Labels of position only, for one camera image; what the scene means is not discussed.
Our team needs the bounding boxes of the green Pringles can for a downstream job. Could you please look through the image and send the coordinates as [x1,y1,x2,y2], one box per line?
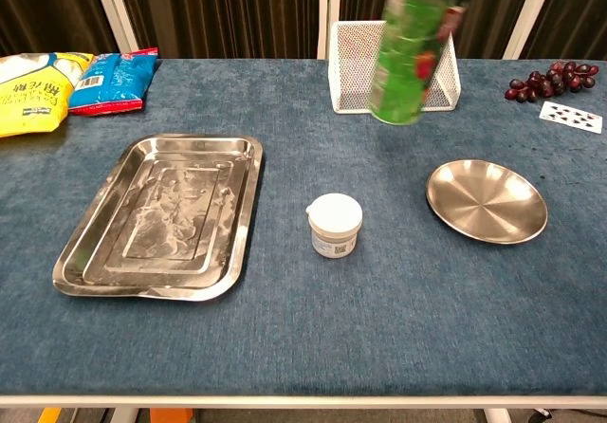
[368,0,475,125]

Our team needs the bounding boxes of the small white cup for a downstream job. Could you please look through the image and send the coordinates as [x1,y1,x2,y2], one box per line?
[305,193,364,258]

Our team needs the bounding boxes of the dark brown curtain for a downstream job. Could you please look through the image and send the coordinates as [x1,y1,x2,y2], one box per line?
[0,0,119,59]
[340,0,540,60]
[113,0,322,60]
[524,0,607,62]

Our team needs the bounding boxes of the dark red grape bunch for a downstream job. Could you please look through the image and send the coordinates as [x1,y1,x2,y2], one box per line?
[504,61,600,103]

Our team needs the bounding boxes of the playing card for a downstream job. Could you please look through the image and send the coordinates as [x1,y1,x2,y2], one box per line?
[539,100,604,135]

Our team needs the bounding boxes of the round stainless steel plate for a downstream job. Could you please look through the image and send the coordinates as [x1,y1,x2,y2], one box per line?
[425,158,550,246]

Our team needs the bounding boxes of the blue table cloth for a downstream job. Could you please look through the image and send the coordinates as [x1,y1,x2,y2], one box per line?
[0,57,607,398]

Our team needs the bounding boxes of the blue snack bag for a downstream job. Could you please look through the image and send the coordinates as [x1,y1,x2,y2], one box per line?
[68,46,159,117]

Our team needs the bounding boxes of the rectangular stainless steel tray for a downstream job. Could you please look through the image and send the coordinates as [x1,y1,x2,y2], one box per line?
[51,133,265,301]

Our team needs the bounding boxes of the yellow snack bag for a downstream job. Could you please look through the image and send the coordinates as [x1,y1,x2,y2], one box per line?
[0,51,96,138]

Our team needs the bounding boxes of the orange box under table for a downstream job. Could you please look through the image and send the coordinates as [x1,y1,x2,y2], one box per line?
[150,408,194,423]

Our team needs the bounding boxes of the white slanted frame post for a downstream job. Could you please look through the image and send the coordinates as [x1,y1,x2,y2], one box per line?
[502,0,561,60]
[88,0,139,60]

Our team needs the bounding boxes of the white wire mesh basket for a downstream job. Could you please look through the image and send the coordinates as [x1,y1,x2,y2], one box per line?
[327,19,462,115]

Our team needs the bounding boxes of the white table frame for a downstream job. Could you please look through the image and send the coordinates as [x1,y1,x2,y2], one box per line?
[0,393,607,423]

